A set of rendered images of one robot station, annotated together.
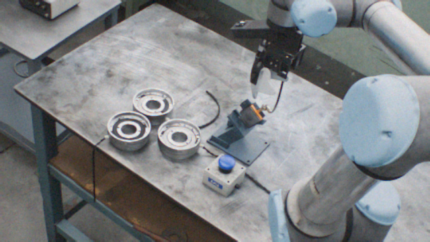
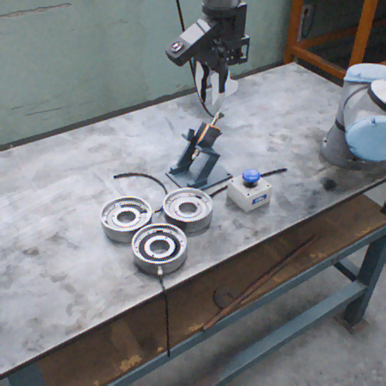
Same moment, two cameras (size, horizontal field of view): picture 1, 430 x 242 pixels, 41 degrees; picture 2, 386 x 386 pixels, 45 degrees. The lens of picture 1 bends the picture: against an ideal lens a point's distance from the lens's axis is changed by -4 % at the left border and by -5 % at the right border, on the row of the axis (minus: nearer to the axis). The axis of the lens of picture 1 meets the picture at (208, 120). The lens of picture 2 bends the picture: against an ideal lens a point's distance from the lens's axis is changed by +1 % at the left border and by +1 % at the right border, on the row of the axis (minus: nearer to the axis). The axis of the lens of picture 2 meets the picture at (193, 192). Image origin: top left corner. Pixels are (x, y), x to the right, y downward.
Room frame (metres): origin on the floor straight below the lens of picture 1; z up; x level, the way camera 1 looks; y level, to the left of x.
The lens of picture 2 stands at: (0.71, 0.72, 1.48)
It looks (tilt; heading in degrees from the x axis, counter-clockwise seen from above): 40 degrees down; 296
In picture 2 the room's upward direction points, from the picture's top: 1 degrees clockwise
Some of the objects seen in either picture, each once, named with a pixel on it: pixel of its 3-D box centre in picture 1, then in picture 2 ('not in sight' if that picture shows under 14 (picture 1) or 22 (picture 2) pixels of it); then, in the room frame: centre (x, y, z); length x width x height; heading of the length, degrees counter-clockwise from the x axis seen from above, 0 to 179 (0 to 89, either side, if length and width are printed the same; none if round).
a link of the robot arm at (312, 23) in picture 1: (317, 7); not in sight; (0.97, -0.17, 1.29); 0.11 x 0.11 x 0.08; 16
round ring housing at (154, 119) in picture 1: (152, 107); (127, 220); (1.14, 0.14, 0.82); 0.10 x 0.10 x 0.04
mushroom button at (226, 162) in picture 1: (225, 167); (250, 181); (0.94, -0.06, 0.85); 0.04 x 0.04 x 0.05
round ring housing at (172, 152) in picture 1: (179, 139); (188, 210); (1.04, 0.06, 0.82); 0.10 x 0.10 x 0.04
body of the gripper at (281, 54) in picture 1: (281, 44); (221, 34); (1.06, -0.13, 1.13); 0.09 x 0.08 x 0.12; 62
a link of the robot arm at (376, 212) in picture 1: (365, 211); (368, 95); (0.77, -0.34, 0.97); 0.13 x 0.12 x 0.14; 106
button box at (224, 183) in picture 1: (226, 176); (251, 189); (0.94, -0.06, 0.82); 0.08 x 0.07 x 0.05; 60
